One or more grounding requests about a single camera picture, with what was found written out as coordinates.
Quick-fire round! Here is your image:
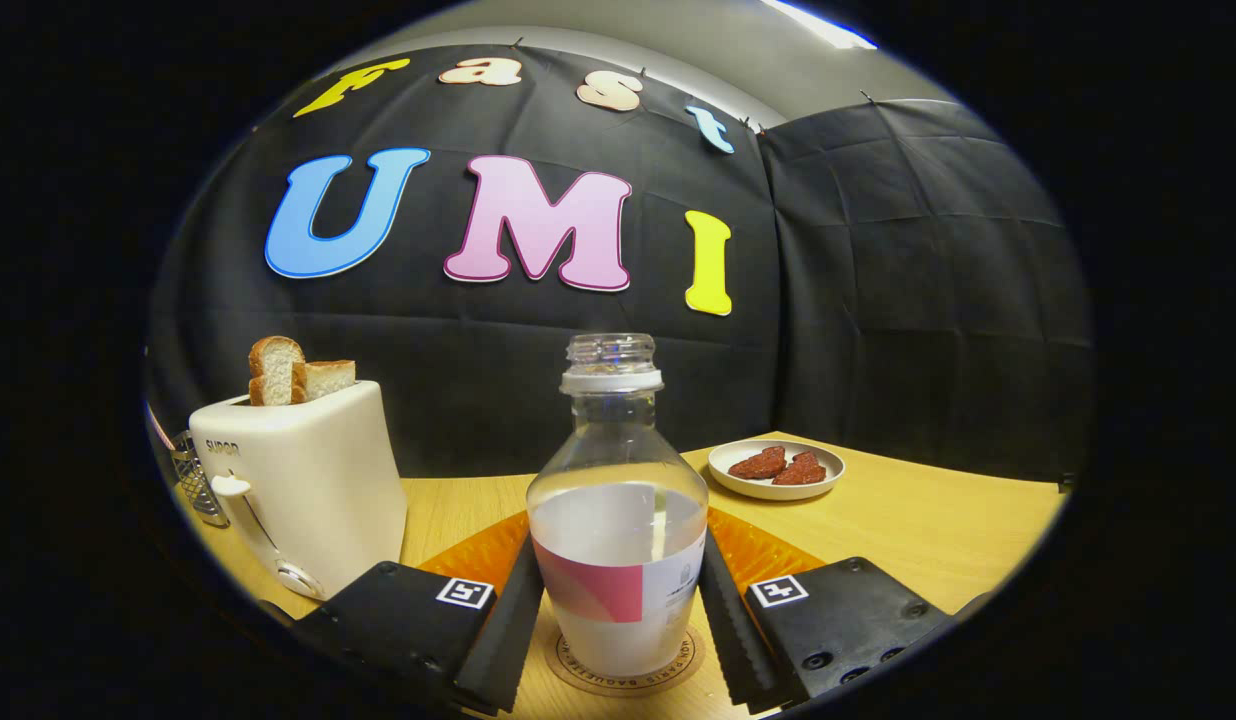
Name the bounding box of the small metal wire basket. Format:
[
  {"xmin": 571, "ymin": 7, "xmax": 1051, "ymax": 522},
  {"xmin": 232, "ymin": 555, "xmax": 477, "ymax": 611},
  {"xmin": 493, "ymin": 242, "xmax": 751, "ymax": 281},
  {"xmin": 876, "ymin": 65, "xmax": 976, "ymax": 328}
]
[{"xmin": 168, "ymin": 430, "xmax": 229, "ymax": 529}]

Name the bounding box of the round brown coaster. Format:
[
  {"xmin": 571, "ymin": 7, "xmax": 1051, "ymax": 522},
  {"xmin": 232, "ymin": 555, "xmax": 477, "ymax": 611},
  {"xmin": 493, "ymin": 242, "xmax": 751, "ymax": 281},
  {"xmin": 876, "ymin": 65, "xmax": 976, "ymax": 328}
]
[{"xmin": 545, "ymin": 625, "xmax": 709, "ymax": 699}]

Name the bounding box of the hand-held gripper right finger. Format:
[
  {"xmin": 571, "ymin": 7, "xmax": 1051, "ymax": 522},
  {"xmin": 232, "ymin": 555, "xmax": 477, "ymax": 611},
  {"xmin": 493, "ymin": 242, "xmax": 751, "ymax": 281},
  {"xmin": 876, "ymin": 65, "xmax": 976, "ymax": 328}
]
[{"xmin": 698, "ymin": 506, "xmax": 954, "ymax": 714}]

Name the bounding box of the round-topped toast slice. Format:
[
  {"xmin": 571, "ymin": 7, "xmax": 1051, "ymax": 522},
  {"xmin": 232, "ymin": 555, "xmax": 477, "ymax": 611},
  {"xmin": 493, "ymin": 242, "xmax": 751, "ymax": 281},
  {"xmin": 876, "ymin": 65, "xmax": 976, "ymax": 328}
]
[{"xmin": 248, "ymin": 336, "xmax": 306, "ymax": 407}]

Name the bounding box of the square-topped toast slice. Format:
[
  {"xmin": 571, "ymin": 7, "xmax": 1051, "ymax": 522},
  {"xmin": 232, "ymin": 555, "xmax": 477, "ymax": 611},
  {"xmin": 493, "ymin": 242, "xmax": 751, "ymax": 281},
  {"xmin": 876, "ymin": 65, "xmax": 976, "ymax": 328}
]
[{"xmin": 292, "ymin": 360, "xmax": 357, "ymax": 405}]

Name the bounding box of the white round plate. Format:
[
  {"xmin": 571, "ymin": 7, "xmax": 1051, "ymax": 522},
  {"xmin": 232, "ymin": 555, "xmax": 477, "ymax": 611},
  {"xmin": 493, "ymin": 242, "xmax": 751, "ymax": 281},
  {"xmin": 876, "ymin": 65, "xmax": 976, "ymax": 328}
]
[{"xmin": 708, "ymin": 440, "xmax": 847, "ymax": 502}]

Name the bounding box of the wooden table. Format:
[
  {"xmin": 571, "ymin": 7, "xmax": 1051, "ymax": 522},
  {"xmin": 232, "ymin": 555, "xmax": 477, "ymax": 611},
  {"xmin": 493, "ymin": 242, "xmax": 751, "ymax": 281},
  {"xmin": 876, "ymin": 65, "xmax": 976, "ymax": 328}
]
[{"xmin": 183, "ymin": 431, "xmax": 1069, "ymax": 720}]

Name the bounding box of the white toaster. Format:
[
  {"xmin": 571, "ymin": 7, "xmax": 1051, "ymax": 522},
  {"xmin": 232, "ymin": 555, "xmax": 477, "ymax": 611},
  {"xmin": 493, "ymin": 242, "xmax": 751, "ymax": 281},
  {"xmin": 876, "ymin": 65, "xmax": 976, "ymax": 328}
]
[{"xmin": 188, "ymin": 380, "xmax": 409, "ymax": 601}]

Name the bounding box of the red sausage piece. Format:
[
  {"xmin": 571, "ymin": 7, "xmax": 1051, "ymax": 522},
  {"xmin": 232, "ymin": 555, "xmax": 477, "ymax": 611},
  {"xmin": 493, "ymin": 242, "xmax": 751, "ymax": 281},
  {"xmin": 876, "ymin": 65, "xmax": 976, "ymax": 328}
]
[
  {"xmin": 728, "ymin": 446, "xmax": 788, "ymax": 480},
  {"xmin": 772, "ymin": 452, "xmax": 828, "ymax": 487}
]

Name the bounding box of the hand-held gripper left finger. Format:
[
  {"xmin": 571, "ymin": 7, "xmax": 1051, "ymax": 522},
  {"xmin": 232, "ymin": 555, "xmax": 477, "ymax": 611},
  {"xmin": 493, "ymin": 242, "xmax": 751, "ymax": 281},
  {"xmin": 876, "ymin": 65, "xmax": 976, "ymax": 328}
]
[{"xmin": 293, "ymin": 510, "xmax": 547, "ymax": 716}]

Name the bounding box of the clear juice bottle pink label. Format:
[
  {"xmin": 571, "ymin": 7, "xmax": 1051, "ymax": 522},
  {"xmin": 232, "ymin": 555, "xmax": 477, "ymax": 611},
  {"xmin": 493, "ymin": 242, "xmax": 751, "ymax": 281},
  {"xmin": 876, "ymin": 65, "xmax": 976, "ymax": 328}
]
[{"xmin": 526, "ymin": 333, "xmax": 710, "ymax": 678}]

